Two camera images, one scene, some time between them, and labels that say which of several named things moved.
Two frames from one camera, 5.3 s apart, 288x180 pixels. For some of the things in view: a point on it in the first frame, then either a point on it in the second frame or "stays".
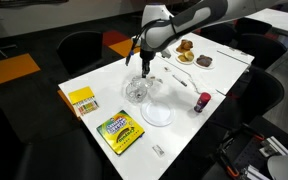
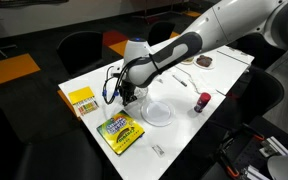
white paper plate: [157, 113] stays
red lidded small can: [202, 101] stays
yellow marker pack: [84, 99] stays
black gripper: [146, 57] → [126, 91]
